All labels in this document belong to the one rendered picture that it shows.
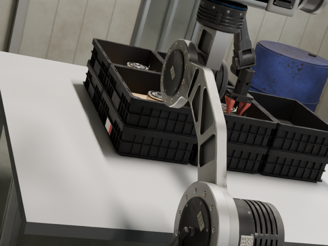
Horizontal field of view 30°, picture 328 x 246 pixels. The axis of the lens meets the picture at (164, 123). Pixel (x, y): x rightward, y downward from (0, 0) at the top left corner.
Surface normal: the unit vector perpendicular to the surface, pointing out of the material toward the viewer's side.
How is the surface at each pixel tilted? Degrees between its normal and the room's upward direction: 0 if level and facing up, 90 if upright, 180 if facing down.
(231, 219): 41
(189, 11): 90
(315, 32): 90
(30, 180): 0
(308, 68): 90
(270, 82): 90
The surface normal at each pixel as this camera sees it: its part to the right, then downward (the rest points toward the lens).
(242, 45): 0.27, 0.23
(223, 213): 0.39, -0.49
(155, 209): 0.27, -0.91
